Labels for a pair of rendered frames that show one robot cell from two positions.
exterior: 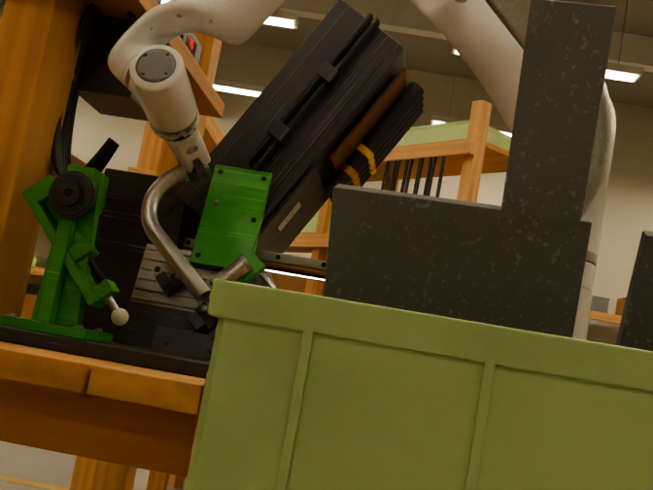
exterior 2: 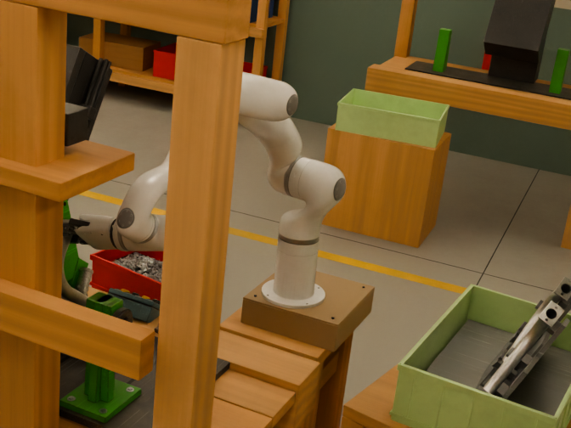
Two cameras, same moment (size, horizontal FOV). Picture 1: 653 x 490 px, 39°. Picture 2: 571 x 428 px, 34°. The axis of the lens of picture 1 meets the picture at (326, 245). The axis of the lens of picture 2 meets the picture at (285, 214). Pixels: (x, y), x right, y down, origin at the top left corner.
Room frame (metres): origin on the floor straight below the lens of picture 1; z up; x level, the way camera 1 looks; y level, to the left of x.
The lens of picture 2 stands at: (0.56, 2.13, 2.17)
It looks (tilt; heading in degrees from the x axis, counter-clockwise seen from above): 21 degrees down; 287
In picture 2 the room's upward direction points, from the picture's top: 6 degrees clockwise
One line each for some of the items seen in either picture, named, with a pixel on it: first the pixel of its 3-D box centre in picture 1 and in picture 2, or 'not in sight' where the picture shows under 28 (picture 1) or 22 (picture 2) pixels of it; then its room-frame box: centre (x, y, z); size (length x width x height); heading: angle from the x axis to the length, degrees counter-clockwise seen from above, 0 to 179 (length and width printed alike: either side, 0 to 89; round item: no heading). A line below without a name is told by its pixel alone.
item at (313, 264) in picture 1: (260, 262); not in sight; (1.91, 0.13, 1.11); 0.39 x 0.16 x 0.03; 84
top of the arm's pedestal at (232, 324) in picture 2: not in sight; (289, 325); (1.23, -0.31, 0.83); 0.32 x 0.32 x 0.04; 84
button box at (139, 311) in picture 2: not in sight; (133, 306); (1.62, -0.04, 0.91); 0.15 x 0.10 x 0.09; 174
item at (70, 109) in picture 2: not in sight; (48, 119); (1.58, 0.49, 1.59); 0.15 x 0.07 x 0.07; 174
